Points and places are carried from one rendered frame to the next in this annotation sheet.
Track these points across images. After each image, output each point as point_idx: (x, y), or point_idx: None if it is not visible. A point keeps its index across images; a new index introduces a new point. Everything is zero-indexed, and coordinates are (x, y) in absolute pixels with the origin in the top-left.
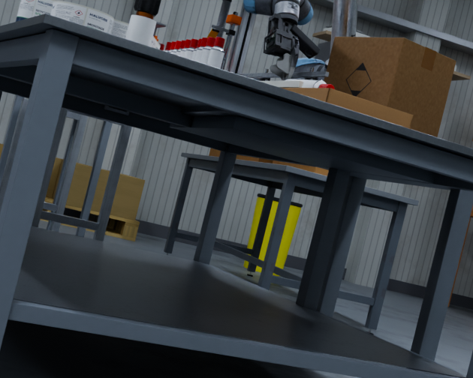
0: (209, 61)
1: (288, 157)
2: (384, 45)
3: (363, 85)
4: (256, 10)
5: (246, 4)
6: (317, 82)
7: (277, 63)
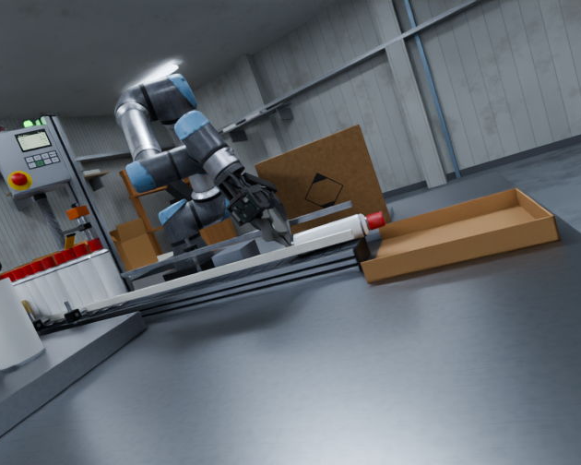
0: (102, 271)
1: None
2: (336, 142)
3: (334, 193)
4: (156, 184)
5: (140, 184)
6: (361, 220)
7: (275, 227)
